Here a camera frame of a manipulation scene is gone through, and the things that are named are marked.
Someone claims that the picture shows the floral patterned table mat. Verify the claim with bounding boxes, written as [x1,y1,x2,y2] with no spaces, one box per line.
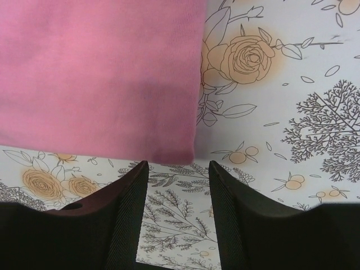
[1,1,359,269]

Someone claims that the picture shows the pink t shirt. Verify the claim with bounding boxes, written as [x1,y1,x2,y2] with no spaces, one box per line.
[1,1,207,164]

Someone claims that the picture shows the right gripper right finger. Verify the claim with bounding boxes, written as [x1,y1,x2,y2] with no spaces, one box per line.
[209,161,359,269]

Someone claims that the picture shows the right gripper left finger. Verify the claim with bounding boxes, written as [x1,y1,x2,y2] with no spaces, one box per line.
[1,161,149,269]

